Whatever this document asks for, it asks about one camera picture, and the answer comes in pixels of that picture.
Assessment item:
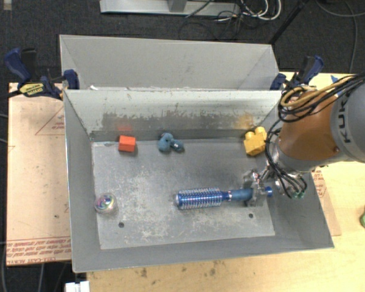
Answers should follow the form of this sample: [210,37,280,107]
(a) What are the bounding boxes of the blue-grey toy animal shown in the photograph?
[157,132,185,153]

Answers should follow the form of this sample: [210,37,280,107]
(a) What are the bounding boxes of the brown cardboard board red print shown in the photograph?
[5,82,343,267]

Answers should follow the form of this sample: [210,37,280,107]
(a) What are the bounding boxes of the orange block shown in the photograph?
[118,134,137,153]

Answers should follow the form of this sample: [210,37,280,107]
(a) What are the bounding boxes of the blue round hairbrush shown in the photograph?
[173,186,274,210]

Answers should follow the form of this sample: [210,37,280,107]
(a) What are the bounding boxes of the grey metal bin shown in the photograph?
[59,34,335,274]

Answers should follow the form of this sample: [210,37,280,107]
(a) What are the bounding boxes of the yellow toy building block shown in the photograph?
[243,126,268,157]

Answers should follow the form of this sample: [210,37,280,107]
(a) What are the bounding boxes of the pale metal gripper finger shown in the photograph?
[245,189,267,207]
[242,169,257,189]

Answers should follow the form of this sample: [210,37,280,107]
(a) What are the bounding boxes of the clear iridescent ball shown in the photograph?
[94,192,118,215]

